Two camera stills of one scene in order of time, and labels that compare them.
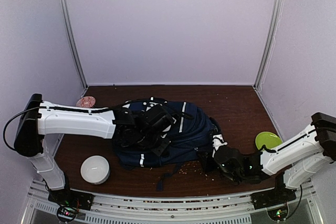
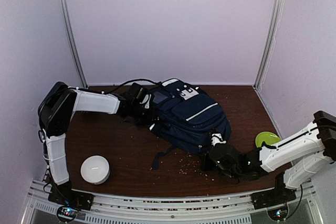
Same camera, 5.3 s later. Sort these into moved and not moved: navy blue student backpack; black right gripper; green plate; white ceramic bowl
Moved: navy blue student backpack
Not moved: green plate; black right gripper; white ceramic bowl
